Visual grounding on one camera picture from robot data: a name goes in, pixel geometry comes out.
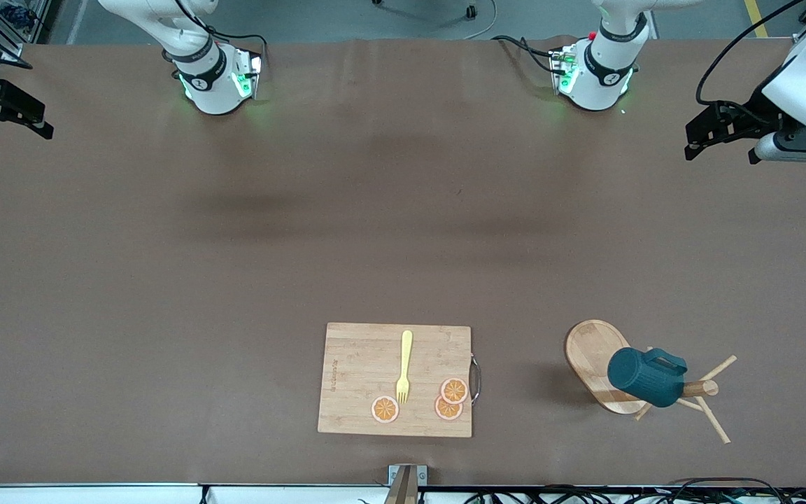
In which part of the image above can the bamboo cutting board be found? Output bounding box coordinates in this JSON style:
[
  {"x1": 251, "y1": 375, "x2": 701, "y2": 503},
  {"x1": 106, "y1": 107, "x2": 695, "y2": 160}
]
[{"x1": 318, "y1": 322, "x2": 474, "y2": 439}]

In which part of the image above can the black cable bundle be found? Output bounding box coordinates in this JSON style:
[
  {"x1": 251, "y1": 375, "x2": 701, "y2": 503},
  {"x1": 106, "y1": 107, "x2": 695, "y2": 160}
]
[{"x1": 358, "y1": 478, "x2": 806, "y2": 504}]

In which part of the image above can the black base power cable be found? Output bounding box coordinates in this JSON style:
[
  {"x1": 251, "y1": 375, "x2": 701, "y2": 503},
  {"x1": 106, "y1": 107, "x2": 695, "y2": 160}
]
[{"x1": 493, "y1": 35, "x2": 559, "y2": 75}]

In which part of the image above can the dark teal ribbed cup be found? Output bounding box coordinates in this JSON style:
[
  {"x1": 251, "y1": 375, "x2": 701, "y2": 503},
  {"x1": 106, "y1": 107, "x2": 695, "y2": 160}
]
[{"x1": 607, "y1": 347, "x2": 688, "y2": 409}]

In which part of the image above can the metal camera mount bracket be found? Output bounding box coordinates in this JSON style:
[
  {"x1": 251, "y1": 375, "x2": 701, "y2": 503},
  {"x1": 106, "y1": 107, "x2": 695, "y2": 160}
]
[{"x1": 388, "y1": 464, "x2": 428, "y2": 504}]

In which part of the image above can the wooden mug tree rack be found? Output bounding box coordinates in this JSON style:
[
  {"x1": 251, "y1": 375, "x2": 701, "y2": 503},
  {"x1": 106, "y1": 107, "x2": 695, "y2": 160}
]
[{"x1": 564, "y1": 320, "x2": 738, "y2": 444}]

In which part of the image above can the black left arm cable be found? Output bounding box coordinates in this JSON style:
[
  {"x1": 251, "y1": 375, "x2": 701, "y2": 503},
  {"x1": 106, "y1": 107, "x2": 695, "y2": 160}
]
[{"x1": 695, "y1": 0, "x2": 806, "y2": 113}]

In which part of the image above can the yellow plastic fork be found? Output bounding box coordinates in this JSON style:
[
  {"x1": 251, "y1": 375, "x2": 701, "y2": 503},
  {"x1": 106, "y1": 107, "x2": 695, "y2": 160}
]
[{"x1": 395, "y1": 330, "x2": 414, "y2": 405}]

